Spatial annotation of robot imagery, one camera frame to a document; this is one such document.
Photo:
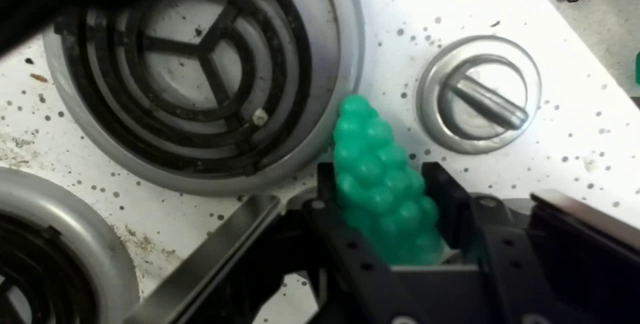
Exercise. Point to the white speckled toy kitchen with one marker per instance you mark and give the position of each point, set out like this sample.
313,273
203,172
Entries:
400,38

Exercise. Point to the small green object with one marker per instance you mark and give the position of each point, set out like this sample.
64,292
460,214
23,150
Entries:
638,67

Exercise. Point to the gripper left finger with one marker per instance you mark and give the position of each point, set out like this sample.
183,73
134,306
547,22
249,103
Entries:
350,254

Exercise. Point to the grey toy stove burner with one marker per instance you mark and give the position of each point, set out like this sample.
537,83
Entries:
320,63
75,214

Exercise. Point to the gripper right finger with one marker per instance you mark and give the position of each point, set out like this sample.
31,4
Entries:
550,274

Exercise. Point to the silver stove knob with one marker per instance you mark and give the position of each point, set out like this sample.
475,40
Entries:
480,96

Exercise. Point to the green toy grape bunch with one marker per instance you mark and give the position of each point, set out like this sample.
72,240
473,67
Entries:
380,184

